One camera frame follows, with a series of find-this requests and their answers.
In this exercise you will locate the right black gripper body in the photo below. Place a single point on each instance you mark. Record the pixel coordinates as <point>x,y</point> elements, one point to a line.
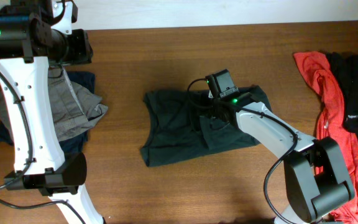
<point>214,111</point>

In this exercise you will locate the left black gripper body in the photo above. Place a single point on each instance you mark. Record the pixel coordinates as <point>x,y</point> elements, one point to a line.
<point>74,50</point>

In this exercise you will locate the dark green Nike t-shirt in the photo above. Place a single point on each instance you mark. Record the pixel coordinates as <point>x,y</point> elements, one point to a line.
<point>179,131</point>

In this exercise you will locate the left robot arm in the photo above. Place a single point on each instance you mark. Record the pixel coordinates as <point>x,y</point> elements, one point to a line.
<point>34,37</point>

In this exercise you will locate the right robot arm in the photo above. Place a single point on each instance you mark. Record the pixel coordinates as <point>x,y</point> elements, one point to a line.
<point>316,177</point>

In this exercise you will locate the grey folded trousers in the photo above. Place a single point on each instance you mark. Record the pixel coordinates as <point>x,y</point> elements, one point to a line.
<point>70,109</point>

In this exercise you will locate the navy blue folded garment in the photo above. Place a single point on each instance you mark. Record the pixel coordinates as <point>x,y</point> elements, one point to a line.
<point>82,81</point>

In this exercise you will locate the red garment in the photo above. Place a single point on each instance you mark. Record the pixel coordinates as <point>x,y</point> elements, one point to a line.
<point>316,71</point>

